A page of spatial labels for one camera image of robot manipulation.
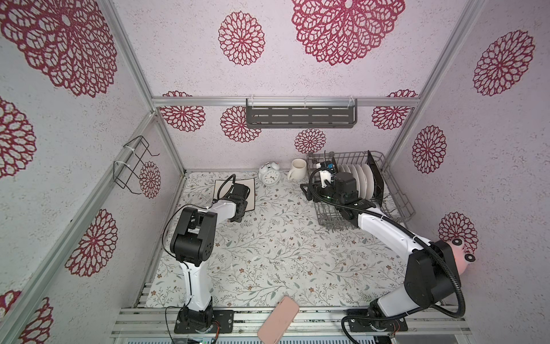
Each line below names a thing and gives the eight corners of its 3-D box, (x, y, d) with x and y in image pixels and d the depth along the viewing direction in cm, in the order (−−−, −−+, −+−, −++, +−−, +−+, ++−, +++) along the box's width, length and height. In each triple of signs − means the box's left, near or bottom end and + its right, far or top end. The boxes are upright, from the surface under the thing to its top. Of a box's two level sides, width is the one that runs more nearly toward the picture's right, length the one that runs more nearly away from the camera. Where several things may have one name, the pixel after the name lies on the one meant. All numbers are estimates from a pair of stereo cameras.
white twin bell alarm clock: (261, 188, 115) (260, 171, 106) (259, 180, 119) (258, 163, 109) (279, 185, 117) (280, 168, 107) (277, 177, 120) (277, 160, 111)
